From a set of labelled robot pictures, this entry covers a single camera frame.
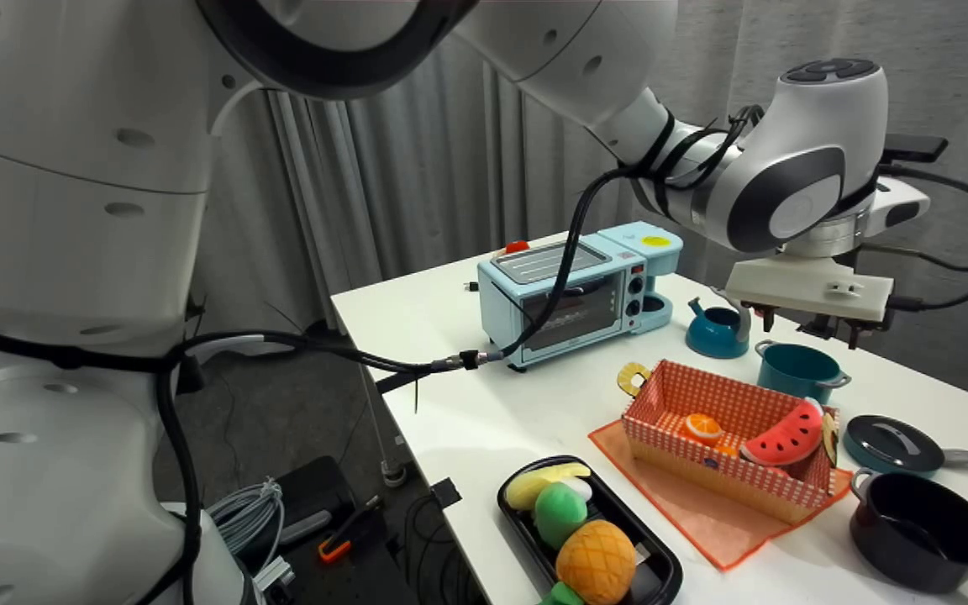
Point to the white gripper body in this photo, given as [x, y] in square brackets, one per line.
[813, 288]

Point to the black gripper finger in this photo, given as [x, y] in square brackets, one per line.
[819, 326]
[855, 333]

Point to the watermelon slice plush toy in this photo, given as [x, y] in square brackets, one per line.
[792, 439]

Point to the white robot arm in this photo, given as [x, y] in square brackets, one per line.
[787, 186]

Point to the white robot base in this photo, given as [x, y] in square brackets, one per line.
[110, 123]

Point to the teal toy pot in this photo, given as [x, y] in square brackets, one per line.
[797, 371]

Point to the teal toy kettle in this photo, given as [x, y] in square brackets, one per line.
[718, 331]

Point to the orange checkered basket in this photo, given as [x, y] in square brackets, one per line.
[652, 427]

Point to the orange slice plush toy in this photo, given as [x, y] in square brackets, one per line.
[703, 427]

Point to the black rectangular tray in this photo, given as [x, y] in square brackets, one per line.
[657, 568]

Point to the green round plush toy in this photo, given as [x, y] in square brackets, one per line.
[559, 513]

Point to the orange round plush toy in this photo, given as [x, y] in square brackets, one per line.
[597, 563]

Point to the yellow banana plush toy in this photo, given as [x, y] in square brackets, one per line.
[526, 485]

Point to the teal frying pan with lid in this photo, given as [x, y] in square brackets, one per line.
[894, 445]

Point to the black saucepan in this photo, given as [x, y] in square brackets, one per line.
[913, 530]

